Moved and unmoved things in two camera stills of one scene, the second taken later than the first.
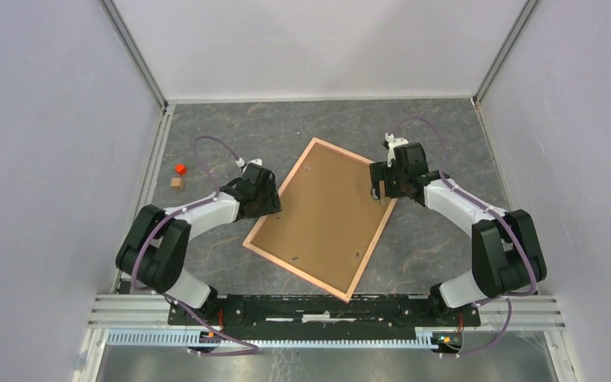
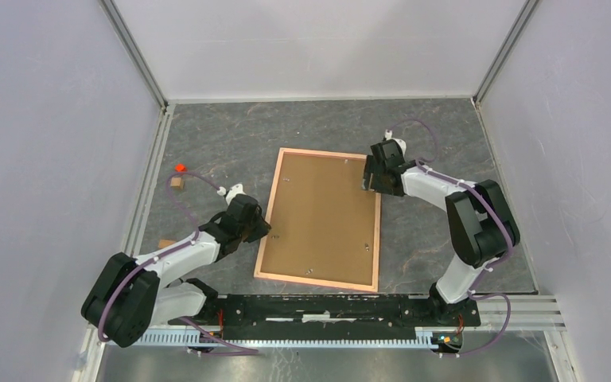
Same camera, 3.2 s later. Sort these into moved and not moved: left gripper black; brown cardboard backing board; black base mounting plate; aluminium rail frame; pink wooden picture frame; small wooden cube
Moved: pink wooden picture frame; left gripper black
Not moved: black base mounting plate; brown cardboard backing board; aluminium rail frame; small wooden cube
